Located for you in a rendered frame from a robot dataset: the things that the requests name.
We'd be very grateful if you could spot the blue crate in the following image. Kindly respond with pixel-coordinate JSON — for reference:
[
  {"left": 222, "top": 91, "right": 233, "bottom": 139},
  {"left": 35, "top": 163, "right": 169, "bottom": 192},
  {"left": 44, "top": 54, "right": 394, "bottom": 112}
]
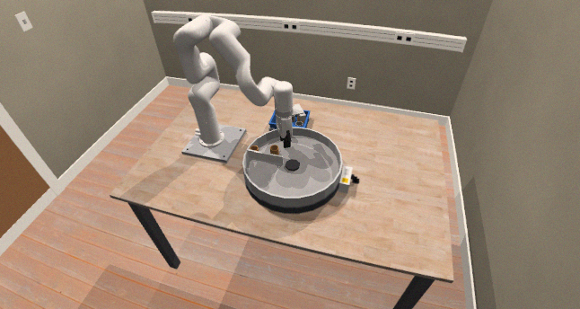
[{"left": 268, "top": 110, "right": 310, "bottom": 129}]

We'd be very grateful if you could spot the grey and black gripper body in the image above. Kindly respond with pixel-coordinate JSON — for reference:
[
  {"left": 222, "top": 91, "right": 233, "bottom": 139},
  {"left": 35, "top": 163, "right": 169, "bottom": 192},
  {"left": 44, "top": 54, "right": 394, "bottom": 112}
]
[{"left": 276, "top": 115, "right": 293, "bottom": 138}]

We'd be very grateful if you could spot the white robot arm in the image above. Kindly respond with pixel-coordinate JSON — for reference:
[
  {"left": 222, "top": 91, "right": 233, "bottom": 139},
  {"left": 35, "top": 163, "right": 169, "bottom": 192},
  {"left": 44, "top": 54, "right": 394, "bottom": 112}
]
[{"left": 173, "top": 14, "right": 306, "bottom": 147}]

